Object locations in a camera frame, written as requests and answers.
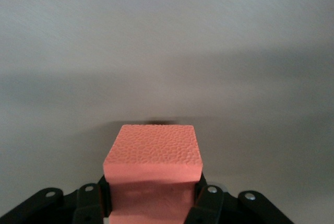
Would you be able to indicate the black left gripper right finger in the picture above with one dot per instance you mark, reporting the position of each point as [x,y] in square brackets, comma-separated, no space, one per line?
[235,208]

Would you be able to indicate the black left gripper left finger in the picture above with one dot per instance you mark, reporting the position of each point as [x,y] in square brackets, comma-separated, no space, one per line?
[52,208]

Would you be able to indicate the orange foam block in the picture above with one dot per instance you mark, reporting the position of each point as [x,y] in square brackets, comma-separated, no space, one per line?
[154,151]

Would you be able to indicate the paper table cover sheet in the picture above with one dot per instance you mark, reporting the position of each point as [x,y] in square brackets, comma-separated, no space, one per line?
[167,51]

